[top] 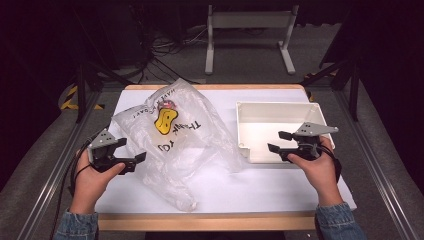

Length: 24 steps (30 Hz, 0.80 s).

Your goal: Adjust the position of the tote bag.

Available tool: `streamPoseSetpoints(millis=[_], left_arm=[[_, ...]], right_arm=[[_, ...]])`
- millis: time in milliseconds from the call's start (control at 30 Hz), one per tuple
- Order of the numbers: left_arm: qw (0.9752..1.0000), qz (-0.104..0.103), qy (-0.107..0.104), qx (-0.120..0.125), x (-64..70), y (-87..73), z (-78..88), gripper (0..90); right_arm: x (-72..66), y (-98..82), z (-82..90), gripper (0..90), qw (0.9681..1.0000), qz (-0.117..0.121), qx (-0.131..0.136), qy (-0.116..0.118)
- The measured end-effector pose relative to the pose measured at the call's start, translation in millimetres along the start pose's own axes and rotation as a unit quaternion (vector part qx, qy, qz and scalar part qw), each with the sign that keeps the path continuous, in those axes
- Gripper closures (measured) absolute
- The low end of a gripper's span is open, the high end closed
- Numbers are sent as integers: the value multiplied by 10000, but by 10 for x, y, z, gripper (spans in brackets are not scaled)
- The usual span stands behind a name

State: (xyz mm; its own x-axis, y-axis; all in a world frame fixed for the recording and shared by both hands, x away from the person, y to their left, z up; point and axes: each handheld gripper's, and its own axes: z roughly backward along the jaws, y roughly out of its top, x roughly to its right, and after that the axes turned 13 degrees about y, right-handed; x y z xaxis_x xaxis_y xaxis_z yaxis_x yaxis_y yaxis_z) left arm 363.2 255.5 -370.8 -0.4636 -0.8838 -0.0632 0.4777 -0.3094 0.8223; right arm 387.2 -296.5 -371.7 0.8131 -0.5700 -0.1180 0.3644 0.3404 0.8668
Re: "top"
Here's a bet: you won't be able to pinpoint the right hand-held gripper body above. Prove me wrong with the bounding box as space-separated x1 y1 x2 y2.
281 122 339 163

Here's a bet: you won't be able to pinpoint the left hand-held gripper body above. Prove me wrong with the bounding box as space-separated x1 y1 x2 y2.
87 129 125 174

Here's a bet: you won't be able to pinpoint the clear plastic bag yellow print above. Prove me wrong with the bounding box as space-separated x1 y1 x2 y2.
111 77 245 213

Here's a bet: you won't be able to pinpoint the person's left hand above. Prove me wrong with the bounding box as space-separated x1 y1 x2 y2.
69 149 126 214

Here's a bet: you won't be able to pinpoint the person's right hand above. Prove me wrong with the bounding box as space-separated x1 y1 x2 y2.
288 136 344 207

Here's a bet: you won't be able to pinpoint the white plastic bin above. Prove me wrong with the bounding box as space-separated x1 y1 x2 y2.
235 101 336 165

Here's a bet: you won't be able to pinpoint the yellow black hazard tape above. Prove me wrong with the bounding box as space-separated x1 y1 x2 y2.
59 84 105 111

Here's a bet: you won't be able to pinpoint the black metal stand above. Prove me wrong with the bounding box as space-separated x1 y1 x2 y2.
73 56 134 124
299 46 362 123

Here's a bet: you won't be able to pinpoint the small red object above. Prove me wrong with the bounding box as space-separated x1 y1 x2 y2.
157 99 178 111

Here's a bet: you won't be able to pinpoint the white metal stand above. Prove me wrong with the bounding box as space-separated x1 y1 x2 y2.
204 4 298 76

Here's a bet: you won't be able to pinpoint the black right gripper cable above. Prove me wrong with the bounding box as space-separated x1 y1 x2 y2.
319 143 343 184

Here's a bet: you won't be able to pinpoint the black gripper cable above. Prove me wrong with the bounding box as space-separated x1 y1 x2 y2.
49 137 101 240
319 143 343 184

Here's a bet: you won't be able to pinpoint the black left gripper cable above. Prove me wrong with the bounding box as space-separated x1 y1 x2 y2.
49 137 101 240

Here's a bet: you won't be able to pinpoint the aluminium rail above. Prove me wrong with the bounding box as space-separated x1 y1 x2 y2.
333 89 422 240
15 89 103 240

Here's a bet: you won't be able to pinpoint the black floor cables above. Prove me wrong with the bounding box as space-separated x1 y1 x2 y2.
131 19 209 85

